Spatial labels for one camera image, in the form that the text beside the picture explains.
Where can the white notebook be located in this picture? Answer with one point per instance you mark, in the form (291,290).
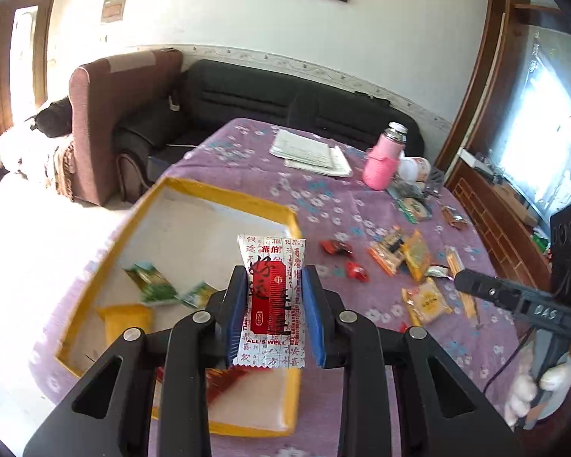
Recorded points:
(338,164)

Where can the clear breadstick packet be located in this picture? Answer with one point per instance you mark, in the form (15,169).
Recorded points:
(466,302)

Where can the black sofa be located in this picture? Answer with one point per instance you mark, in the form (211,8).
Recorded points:
(247,90)

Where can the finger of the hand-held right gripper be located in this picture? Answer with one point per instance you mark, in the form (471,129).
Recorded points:
(485,288)

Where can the green white biscuit packet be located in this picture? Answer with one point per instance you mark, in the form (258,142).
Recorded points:
(414,209)

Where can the pink sleeved bottle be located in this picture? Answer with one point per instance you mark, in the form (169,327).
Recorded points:
(383,162)

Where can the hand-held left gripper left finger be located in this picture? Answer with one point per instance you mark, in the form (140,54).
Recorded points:
(235,316)

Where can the olive green snack packet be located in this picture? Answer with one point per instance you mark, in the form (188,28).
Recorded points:
(197,295)

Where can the dark clear packet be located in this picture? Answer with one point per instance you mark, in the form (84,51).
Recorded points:
(409,190)

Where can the white red printed packet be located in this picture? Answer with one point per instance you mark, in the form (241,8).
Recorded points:
(273,295)

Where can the red candy packet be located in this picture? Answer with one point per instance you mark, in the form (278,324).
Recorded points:
(335,246)
(357,270)

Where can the white fluffy blanket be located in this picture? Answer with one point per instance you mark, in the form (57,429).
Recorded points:
(19,152)

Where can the wooden glass doors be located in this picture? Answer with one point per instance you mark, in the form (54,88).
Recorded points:
(0,57)

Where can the plain yellow snack packet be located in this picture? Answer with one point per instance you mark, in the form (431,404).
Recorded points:
(123,321)

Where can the black bundle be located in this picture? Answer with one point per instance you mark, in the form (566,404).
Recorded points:
(52,116)

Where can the television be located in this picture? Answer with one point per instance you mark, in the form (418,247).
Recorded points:
(542,119)

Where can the person's right hand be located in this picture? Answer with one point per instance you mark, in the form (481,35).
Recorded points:
(521,397)

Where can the green pea snack packet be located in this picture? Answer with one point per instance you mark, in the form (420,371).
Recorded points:
(152,285)

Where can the white cup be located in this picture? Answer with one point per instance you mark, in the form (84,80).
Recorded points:
(416,167)

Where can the wall electrical panel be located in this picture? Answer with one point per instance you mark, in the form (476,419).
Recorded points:
(112,9)

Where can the wooden TV cabinet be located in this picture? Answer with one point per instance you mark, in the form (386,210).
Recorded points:
(485,219)

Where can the white paper sheets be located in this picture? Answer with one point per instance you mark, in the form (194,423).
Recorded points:
(300,145)

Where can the yellow round-label cracker packet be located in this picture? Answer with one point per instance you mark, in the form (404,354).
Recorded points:
(426,301)

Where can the red snack packet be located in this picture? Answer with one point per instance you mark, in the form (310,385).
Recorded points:
(223,383)

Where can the orange biscuit packet dark label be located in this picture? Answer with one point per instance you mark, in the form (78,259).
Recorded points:
(385,252)

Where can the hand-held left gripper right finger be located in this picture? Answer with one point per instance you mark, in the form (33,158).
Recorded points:
(314,316)

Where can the brown snack packet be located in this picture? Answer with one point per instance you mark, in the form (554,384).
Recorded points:
(454,216)

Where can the maroon armchair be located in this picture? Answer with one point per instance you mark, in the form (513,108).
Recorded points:
(95,128)

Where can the purple floral tablecloth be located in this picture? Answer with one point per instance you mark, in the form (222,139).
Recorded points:
(342,200)

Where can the small cream packet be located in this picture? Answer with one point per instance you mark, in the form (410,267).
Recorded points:
(437,272)

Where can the yellow rimmed white tray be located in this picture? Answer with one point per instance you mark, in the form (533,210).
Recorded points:
(209,228)

